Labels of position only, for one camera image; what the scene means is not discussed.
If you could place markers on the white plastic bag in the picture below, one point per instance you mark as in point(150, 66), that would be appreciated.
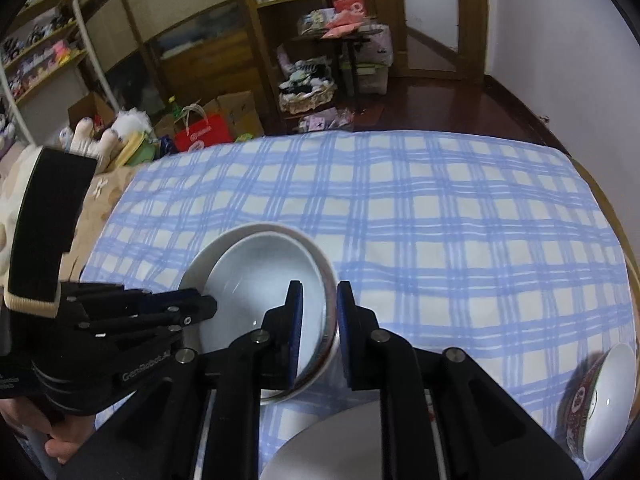
point(374, 45)

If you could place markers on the brown flower print blanket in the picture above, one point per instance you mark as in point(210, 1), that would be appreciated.
point(107, 200)

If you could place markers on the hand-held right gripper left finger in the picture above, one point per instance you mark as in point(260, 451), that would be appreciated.
point(295, 340)

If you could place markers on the wooden bed frame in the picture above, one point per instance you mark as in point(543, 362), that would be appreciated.
point(607, 215)

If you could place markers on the wooden wardrobe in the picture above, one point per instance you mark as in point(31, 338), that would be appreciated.
point(200, 35)

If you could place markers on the white fluffy plush toy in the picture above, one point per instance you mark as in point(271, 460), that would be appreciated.
point(132, 122)

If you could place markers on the blue plaid cloth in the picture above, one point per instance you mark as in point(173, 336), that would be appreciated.
point(450, 235)

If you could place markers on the large cherry print plate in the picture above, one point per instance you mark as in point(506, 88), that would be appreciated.
point(320, 445)

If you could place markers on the red paper bag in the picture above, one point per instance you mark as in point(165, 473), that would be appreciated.
point(205, 132)

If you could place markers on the yellow green plush toy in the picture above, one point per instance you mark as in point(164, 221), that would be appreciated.
point(137, 150)

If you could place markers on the white toy shelf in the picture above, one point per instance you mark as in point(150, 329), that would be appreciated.
point(45, 60)

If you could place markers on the red patterned bowl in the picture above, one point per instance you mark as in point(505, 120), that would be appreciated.
point(260, 285)
point(605, 400)

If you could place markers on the red box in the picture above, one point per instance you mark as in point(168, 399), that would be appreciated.
point(346, 1)

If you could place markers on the clear plastic storage box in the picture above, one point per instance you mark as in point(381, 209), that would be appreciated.
point(367, 80)

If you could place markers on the green bottle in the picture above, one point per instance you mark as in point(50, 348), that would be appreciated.
point(176, 109)

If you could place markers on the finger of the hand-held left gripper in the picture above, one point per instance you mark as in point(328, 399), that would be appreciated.
point(150, 310)

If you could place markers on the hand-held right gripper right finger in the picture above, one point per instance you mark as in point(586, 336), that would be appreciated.
point(346, 340)

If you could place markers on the pink packet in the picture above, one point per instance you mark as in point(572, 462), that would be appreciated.
point(342, 25)

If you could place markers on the wicker basket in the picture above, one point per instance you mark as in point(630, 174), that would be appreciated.
point(305, 92)

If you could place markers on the black side table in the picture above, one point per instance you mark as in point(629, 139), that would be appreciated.
point(350, 60)

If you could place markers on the person's left hand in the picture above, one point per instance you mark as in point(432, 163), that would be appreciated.
point(55, 435)

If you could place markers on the large white bowl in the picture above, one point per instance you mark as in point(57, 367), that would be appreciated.
point(197, 265)

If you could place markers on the wooden door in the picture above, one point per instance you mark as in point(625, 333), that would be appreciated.
point(430, 15)

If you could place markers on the cardboard box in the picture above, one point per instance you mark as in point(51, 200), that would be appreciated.
point(235, 115)
point(90, 110)

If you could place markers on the pink packets on floor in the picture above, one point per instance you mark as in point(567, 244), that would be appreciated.
point(325, 121)

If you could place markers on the pink and white plush toy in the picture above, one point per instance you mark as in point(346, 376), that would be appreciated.
point(90, 142)

